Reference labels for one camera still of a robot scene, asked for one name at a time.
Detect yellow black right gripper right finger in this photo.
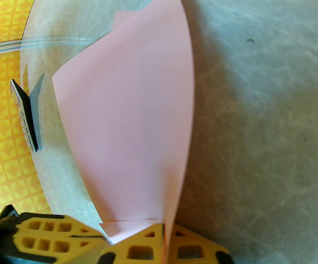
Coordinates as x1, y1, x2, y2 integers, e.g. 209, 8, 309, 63
166, 224, 232, 264

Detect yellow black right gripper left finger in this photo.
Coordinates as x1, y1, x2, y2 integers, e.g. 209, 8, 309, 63
101, 222, 165, 264

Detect pink paper sheet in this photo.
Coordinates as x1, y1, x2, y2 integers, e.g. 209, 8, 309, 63
52, 0, 195, 244

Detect calculator with yellow keys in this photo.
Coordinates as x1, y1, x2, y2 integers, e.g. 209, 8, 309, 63
9, 79, 39, 153

